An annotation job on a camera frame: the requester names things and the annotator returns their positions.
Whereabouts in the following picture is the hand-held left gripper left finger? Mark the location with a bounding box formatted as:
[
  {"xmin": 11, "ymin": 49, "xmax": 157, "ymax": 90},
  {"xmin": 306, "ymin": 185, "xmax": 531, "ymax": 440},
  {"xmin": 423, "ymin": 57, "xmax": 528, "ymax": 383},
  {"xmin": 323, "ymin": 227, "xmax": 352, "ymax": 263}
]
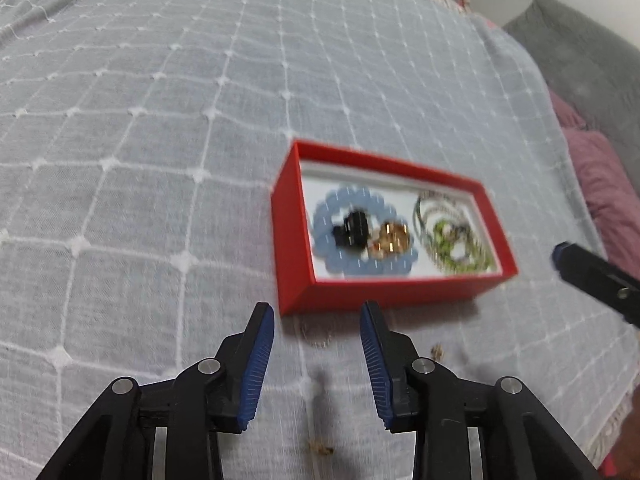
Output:
[{"xmin": 35, "ymin": 301, "xmax": 276, "ymax": 480}]

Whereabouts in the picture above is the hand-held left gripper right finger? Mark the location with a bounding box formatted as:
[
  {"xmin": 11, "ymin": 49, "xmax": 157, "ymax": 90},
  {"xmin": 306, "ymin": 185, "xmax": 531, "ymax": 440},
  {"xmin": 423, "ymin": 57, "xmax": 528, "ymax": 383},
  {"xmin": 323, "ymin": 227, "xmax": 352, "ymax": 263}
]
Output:
[{"xmin": 360, "ymin": 301, "xmax": 601, "ymax": 480}]

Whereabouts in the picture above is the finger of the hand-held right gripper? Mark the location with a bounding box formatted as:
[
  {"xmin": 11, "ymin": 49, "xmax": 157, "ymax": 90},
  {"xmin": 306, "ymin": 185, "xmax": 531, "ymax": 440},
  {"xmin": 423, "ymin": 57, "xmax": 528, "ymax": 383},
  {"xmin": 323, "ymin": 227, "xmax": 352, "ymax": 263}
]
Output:
[{"xmin": 551, "ymin": 242, "xmax": 640, "ymax": 330}]

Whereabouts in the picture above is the red cardboard box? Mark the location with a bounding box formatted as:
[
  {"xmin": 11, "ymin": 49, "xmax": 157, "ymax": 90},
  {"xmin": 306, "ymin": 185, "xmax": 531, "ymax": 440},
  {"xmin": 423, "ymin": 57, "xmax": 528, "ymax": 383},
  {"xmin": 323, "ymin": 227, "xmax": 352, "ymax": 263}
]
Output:
[{"xmin": 271, "ymin": 139, "xmax": 519, "ymax": 317}]

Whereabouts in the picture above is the gold chunky ring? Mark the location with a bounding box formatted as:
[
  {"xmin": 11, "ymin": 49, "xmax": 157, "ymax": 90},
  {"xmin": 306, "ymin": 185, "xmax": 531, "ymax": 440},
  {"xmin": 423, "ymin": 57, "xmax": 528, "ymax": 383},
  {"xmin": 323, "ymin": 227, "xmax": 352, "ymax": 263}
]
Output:
[{"xmin": 367, "ymin": 222, "xmax": 411, "ymax": 261}]

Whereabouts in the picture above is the green bead bracelet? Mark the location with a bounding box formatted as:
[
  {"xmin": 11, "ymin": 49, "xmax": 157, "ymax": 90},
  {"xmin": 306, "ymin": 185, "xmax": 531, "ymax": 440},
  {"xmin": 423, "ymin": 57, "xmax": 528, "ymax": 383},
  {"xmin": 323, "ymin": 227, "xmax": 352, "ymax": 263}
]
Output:
[{"xmin": 430, "ymin": 220, "xmax": 496, "ymax": 275}]

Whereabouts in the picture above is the black hair clip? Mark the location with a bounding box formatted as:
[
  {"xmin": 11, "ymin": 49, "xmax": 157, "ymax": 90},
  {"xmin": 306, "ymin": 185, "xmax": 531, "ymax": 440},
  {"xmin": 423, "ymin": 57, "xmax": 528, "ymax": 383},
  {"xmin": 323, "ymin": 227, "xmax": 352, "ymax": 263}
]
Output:
[{"xmin": 332, "ymin": 211, "xmax": 371, "ymax": 250}]

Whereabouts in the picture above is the clear bead bracelet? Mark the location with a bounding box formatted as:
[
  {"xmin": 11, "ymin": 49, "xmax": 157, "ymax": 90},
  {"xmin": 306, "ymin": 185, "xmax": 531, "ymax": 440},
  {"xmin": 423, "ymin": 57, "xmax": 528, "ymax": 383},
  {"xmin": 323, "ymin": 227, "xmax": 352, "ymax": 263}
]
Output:
[{"xmin": 412, "ymin": 192, "xmax": 476, "ymax": 256}]

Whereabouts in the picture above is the blue bead bracelet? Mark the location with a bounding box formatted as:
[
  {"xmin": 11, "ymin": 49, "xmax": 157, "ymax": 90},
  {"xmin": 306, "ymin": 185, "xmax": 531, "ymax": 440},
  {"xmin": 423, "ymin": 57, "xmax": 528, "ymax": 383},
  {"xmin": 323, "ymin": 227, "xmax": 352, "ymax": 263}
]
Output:
[{"xmin": 312, "ymin": 185, "xmax": 418, "ymax": 278}]

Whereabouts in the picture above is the pink pillow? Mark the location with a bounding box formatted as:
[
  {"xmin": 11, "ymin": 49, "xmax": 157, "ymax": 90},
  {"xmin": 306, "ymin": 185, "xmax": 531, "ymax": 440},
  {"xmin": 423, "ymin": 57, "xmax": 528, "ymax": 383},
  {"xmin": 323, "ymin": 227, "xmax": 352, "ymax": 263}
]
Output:
[{"xmin": 547, "ymin": 87, "xmax": 640, "ymax": 283}]

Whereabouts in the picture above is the grey cushion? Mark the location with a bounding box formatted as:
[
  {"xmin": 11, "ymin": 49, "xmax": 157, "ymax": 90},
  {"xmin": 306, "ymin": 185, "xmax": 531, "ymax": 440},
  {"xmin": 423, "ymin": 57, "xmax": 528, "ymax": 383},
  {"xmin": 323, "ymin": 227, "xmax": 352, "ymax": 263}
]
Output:
[{"xmin": 502, "ymin": 0, "xmax": 640, "ymax": 191}]

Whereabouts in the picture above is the grey checked blanket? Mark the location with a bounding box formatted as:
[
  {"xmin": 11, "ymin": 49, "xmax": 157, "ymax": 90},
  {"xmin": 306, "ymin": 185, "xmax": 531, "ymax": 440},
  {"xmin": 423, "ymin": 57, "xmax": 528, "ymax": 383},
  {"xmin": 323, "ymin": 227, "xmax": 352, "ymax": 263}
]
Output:
[{"xmin": 0, "ymin": 0, "xmax": 640, "ymax": 480}]

